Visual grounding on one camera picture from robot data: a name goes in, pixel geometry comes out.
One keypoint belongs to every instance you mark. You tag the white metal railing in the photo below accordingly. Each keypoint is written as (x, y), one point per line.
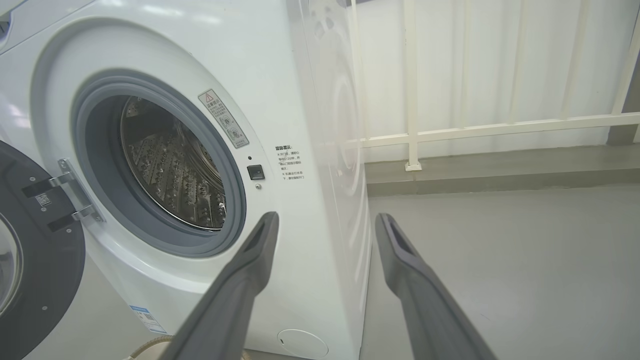
(412, 100)

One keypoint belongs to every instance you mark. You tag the round black glass door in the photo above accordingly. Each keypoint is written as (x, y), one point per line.
(45, 265)

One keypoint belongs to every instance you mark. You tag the white front-load washing machine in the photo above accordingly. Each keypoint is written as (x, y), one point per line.
(260, 60)

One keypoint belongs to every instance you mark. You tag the black printed text label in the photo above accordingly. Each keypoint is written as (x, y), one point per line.
(289, 162)

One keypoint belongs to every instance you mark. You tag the round white filter cover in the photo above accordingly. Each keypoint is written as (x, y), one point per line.
(302, 344)

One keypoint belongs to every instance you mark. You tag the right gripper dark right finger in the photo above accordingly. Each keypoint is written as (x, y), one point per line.
(425, 300)

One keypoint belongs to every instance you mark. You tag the small QR code sticker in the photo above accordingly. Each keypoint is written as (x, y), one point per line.
(43, 199)

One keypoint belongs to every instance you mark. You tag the grey warning sticker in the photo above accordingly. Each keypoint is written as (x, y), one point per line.
(223, 118)

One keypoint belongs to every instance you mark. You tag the grey concrete ledge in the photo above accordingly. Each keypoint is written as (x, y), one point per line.
(500, 172)

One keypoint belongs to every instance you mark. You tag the blue energy label sticker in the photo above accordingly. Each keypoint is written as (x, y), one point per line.
(148, 320)

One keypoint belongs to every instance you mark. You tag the steel washing drum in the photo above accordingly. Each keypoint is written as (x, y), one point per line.
(170, 170)

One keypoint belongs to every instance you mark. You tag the black door latch socket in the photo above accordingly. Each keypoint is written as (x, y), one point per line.
(255, 172)

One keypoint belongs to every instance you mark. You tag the cream perforated laundry basket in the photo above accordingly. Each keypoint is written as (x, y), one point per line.
(147, 346)

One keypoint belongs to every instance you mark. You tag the grey rubber door gasket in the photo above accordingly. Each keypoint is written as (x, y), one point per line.
(102, 150)

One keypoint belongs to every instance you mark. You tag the metal door hinge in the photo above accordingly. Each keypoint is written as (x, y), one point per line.
(80, 192)

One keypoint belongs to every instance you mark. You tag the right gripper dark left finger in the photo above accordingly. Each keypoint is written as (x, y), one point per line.
(235, 300)

